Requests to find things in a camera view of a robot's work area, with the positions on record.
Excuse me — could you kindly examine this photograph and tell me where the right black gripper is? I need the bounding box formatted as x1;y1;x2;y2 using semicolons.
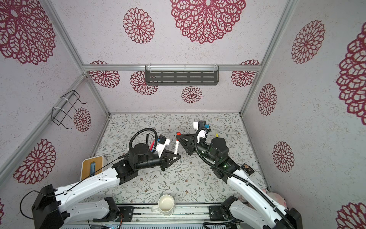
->
178;135;220;167

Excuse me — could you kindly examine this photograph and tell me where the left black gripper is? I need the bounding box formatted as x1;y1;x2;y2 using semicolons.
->
136;149;181;171

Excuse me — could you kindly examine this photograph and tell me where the pink marker pen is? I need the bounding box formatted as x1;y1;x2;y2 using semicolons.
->
150;140;155;152

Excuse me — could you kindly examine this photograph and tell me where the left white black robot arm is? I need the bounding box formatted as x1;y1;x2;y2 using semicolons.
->
31;143;181;229

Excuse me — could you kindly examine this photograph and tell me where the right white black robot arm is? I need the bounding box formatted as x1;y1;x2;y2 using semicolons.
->
176;133;303;229

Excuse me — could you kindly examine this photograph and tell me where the white ceramic mug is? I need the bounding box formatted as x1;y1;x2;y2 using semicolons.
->
151;194;175;217

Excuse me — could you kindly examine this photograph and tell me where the small dark brown object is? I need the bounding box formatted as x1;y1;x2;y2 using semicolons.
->
241;163;255;176

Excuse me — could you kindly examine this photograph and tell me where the pink plush toy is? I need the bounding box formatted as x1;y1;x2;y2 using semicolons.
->
267;192;287;208

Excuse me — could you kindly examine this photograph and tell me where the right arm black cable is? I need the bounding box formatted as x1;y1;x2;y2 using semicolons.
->
193;127;295;229

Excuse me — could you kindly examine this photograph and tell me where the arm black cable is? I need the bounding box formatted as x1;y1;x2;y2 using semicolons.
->
193;127;295;229
19;128;158;220

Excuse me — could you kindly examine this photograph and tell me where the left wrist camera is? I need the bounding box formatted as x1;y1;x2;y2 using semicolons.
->
155;135;171;157

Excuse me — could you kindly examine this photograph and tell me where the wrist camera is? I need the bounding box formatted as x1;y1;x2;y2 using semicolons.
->
193;121;211;143
155;135;171;157

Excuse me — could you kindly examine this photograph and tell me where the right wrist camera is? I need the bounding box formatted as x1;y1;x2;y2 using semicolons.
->
193;121;211;143

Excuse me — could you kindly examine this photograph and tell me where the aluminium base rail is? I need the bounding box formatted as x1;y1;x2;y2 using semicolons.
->
62;197;302;229

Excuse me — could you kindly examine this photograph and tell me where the dark grey wall shelf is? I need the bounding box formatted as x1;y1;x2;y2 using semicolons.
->
144;65;220;86

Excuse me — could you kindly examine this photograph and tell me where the black wire wall rack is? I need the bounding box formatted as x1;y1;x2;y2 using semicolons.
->
51;90;87;130

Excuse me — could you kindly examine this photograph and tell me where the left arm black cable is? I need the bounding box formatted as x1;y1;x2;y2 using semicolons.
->
19;128;158;220

